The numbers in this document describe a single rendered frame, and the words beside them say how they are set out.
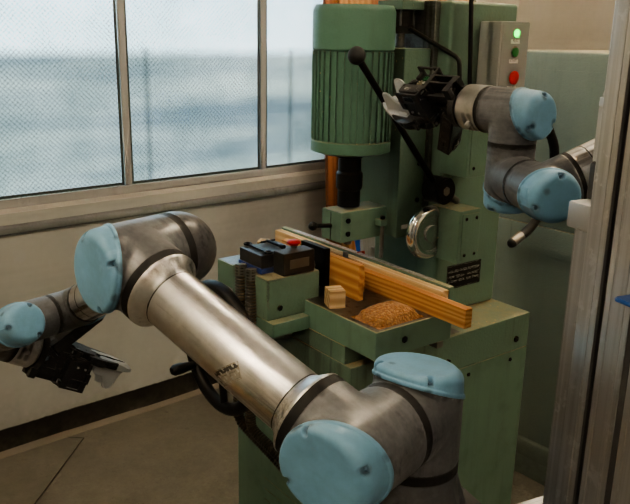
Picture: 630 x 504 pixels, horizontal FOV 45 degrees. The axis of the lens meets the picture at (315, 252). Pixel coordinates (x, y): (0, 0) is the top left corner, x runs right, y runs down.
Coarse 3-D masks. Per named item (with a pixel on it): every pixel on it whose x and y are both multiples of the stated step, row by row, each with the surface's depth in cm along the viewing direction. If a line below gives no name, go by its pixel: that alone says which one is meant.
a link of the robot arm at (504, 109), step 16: (480, 96) 119; (496, 96) 117; (512, 96) 115; (528, 96) 113; (544, 96) 114; (480, 112) 119; (496, 112) 116; (512, 112) 114; (528, 112) 112; (544, 112) 114; (480, 128) 121; (496, 128) 117; (512, 128) 115; (528, 128) 113; (544, 128) 115; (512, 144) 116; (528, 144) 116
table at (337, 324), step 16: (224, 272) 188; (320, 288) 169; (320, 304) 159; (352, 304) 159; (368, 304) 159; (256, 320) 160; (272, 320) 158; (288, 320) 158; (304, 320) 160; (320, 320) 158; (336, 320) 154; (352, 320) 150; (416, 320) 151; (432, 320) 153; (272, 336) 156; (336, 336) 155; (352, 336) 150; (368, 336) 146; (384, 336) 146; (400, 336) 148; (416, 336) 151; (432, 336) 154; (448, 336) 157; (368, 352) 147; (384, 352) 147
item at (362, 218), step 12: (360, 204) 175; (372, 204) 175; (324, 216) 171; (336, 216) 167; (348, 216) 167; (360, 216) 169; (372, 216) 172; (324, 228) 171; (336, 228) 168; (348, 228) 168; (360, 228) 170; (372, 228) 172; (384, 228) 175; (336, 240) 168; (348, 240) 169
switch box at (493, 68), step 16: (480, 32) 168; (496, 32) 164; (512, 32) 166; (528, 32) 169; (480, 48) 168; (496, 48) 165; (480, 64) 169; (496, 64) 166; (512, 64) 168; (480, 80) 170; (496, 80) 166
